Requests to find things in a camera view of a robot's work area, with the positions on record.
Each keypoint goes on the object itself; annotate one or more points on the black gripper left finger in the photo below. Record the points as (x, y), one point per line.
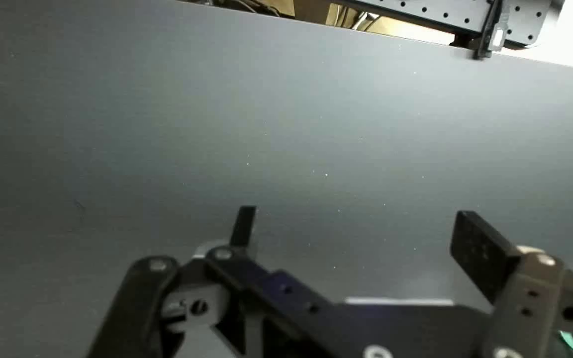
(139, 304)

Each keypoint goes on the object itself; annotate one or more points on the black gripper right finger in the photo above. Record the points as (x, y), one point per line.
(531, 298)

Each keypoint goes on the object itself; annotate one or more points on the black clamp bracket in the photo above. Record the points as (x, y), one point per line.
(481, 40)

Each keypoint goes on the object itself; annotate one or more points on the black perforated metal rail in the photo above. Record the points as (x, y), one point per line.
(432, 12)

